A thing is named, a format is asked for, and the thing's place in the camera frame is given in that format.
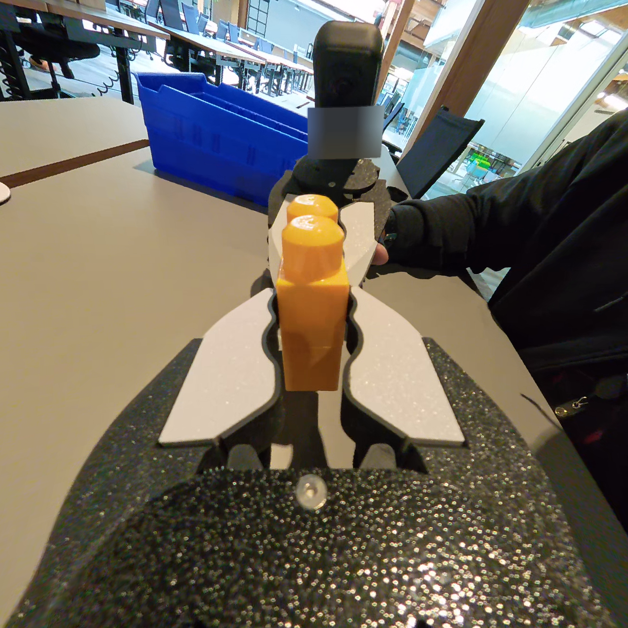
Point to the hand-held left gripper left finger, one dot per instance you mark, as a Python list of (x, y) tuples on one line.
[(221, 373)]

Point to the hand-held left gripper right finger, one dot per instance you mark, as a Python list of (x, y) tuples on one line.
[(402, 382)]

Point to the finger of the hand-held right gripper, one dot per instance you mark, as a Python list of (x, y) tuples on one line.
[(360, 235), (275, 240)]

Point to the yellow two-stud mega block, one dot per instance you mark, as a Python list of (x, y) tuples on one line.
[(309, 368), (311, 304)]

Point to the blue plastic storage bin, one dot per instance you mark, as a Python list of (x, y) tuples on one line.
[(196, 137)]

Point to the person's right forearm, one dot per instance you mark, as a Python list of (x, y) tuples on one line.
[(466, 230)]

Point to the person's right hand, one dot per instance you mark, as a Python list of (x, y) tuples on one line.
[(407, 235)]

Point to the row of blue office chairs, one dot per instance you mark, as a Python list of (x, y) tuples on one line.
[(189, 17)]

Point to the wooden desk with black legs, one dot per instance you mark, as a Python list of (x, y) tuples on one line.
[(122, 27)]

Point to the white round disc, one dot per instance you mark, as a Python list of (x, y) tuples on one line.
[(4, 194)]

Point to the black office chair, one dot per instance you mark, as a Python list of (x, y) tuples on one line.
[(59, 46)]

